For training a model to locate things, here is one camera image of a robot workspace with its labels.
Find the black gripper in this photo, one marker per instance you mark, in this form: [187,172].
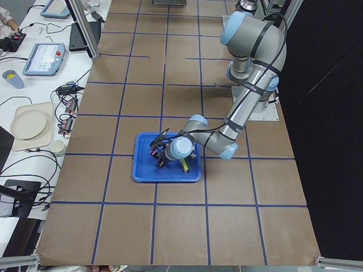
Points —
[164,156]

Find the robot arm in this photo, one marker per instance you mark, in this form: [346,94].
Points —
[258,49]
[247,6]

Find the blue plastic tray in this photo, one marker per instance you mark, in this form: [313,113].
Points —
[145,166]

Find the green yellow terminal block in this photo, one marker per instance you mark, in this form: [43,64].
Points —
[185,162]

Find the white paper cup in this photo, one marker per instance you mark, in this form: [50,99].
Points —
[58,147]

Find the beige tray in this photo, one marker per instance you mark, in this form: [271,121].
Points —
[44,138]

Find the beige round plate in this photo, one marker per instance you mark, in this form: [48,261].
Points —
[28,124]

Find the black monitor stand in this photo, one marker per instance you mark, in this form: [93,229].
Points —
[18,197]

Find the near teach pendant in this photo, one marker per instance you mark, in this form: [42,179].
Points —
[45,59]

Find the teach pendant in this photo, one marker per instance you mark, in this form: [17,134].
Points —
[55,9]
[45,59]

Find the grey blue cup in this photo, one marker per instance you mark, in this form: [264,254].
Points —
[13,78]

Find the far teach pendant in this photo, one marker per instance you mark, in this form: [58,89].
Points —
[55,9]

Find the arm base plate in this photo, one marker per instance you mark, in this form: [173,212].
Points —
[265,110]
[225,18]

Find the aluminium frame post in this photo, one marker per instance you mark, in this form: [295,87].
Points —
[80,20]

